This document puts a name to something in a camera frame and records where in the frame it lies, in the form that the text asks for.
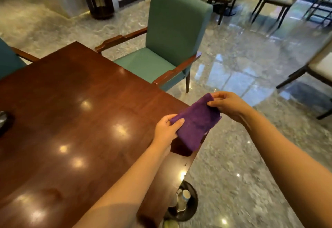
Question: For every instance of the person's left hand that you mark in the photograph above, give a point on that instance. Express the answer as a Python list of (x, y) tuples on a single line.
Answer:
[(163, 131)]

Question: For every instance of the person's right hand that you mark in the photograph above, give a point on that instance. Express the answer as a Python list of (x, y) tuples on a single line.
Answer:
[(230, 105)]

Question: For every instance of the person's right thumb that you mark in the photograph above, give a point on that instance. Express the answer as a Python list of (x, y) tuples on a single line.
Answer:
[(213, 103)]

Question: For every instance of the person's left thumb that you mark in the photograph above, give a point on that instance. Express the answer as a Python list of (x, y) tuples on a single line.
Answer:
[(178, 124)]

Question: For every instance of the purple cleaning cloth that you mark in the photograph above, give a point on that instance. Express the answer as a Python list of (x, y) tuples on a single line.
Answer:
[(197, 121)]

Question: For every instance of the person's left forearm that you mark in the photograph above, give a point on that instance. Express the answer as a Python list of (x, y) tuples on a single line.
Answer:
[(124, 191)]

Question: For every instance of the person's right forearm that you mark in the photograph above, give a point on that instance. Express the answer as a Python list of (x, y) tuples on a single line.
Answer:
[(285, 168)]

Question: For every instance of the white paper cup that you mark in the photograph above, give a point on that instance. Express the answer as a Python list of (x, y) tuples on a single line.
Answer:
[(184, 198)]

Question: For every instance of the black round waste bin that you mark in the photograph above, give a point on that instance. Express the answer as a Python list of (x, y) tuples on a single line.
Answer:
[(192, 201)]

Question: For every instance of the green upholstered wooden armchair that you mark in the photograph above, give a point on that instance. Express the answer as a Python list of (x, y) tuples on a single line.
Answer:
[(171, 28), (7, 60)]

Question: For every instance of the pale green round object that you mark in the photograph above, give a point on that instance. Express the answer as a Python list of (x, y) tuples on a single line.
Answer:
[(170, 224)]

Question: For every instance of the dark object on table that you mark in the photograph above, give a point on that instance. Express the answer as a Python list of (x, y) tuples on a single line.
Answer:
[(4, 122)]

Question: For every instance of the black metal frame chair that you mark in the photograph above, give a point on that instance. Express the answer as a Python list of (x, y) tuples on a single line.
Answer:
[(321, 4)]

